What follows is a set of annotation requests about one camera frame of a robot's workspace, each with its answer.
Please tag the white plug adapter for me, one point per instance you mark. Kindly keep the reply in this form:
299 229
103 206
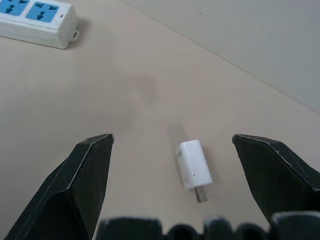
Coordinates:
193 165

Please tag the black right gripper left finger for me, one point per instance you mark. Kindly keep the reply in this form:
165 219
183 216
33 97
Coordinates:
72 190

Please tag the white power strip blue sockets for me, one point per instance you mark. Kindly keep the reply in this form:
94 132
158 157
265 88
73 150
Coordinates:
37 22

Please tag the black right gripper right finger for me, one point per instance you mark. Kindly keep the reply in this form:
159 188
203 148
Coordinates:
270 175

